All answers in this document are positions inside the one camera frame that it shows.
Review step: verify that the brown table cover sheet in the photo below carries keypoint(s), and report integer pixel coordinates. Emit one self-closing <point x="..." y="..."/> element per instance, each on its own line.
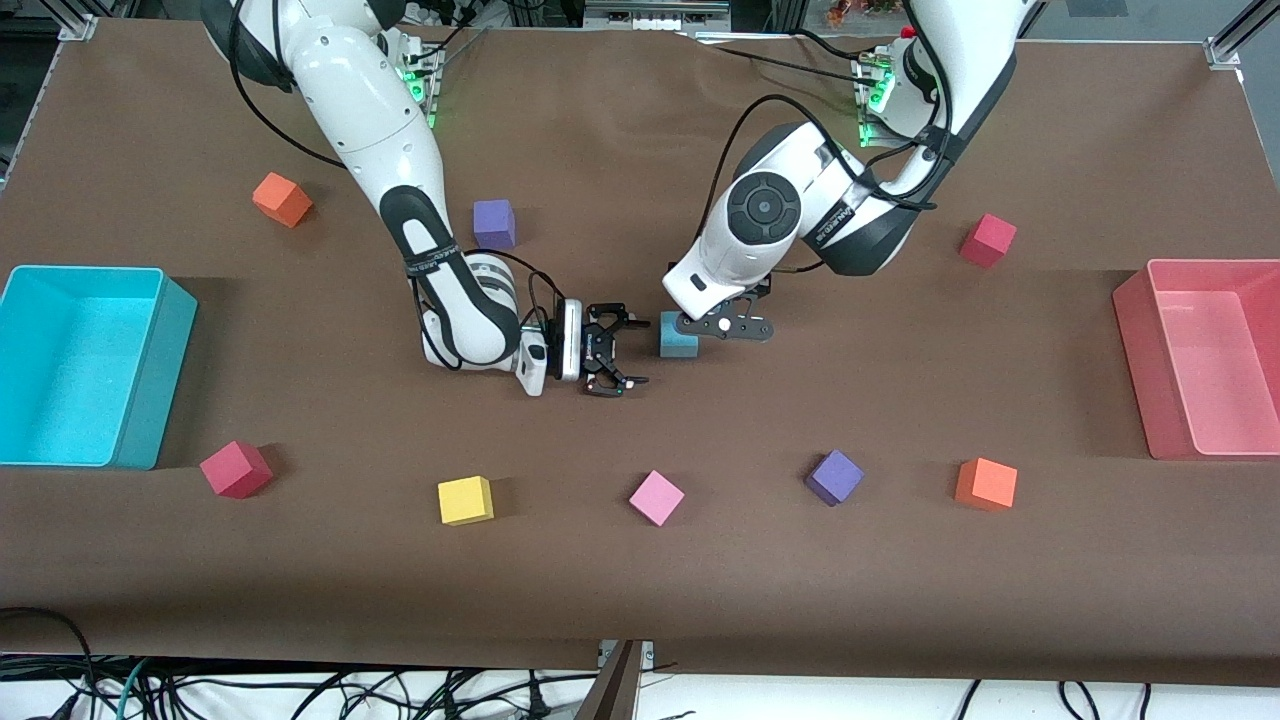
<point x="640" y="580"/>

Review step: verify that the pink foam block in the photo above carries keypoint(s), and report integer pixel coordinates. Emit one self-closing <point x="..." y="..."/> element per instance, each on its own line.
<point x="656" y="497"/>

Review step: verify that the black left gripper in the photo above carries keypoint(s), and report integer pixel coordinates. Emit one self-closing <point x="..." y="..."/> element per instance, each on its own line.
<point x="763" y="289"/>

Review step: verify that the light blue foam block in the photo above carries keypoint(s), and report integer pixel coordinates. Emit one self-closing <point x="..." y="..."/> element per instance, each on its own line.
<point x="675" y="335"/>

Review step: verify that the aluminium frame profile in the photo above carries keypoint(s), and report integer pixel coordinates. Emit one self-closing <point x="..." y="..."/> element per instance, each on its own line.
<point x="1240" y="40"/>

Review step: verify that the aluminium frame corner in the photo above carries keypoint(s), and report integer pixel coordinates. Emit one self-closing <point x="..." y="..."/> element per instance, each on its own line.
<point x="82" y="25"/>

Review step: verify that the pink plastic bin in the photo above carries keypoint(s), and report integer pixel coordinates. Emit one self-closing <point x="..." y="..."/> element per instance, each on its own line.
<point x="1210" y="380"/>

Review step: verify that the brown table support bar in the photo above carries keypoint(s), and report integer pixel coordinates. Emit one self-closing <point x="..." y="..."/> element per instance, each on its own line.
<point x="612" y="690"/>

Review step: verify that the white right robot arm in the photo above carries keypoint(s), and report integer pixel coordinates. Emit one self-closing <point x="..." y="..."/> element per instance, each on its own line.
<point x="370" y="110"/>

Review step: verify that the cyan plastic bin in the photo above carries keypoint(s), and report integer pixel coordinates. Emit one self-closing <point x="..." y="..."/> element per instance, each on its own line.
<point x="70" y="380"/>

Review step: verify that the purple foam block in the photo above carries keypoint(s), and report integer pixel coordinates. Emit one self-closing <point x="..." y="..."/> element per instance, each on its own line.
<point x="494" y="222"/>
<point x="834" y="476"/>

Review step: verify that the red foam block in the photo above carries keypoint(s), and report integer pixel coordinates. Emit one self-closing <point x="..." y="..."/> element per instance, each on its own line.
<point x="235" y="468"/>
<point x="988" y="240"/>

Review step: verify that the grey background device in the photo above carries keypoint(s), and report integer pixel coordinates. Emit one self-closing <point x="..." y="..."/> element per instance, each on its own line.
<point x="655" y="12"/>

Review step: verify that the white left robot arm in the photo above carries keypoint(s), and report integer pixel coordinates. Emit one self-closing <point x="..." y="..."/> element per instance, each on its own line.
<point x="765" y="210"/>

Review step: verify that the orange foam block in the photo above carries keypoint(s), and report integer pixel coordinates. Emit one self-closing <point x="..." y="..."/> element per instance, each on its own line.
<point x="986" y="483"/>
<point x="282" y="200"/>

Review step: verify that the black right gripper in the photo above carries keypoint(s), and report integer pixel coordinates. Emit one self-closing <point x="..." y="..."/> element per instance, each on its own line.
<point x="597" y="349"/>

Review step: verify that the metal table bracket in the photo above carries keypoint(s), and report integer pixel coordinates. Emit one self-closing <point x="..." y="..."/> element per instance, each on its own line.
<point x="648" y="655"/>

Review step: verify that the yellow foam block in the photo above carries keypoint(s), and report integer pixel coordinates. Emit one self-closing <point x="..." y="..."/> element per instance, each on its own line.
<point x="465" y="498"/>

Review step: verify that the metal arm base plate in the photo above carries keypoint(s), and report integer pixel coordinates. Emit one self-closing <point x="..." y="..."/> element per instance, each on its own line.
<point x="432" y="110"/>
<point x="868" y="135"/>

